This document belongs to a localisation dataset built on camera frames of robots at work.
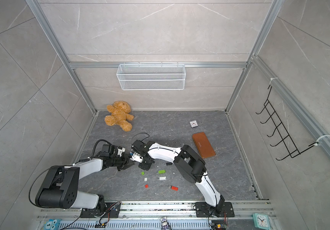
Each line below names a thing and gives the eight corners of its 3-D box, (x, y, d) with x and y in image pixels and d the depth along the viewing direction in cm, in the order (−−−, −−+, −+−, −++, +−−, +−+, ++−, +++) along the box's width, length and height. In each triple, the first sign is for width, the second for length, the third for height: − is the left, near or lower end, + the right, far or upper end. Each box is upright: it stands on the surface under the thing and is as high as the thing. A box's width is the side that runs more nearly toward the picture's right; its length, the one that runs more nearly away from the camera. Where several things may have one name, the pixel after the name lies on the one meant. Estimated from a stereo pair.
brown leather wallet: (201, 159, 94) (202, 158, 93) (191, 135, 107) (191, 134, 105) (215, 155, 96) (216, 154, 94) (203, 133, 108) (204, 131, 106)
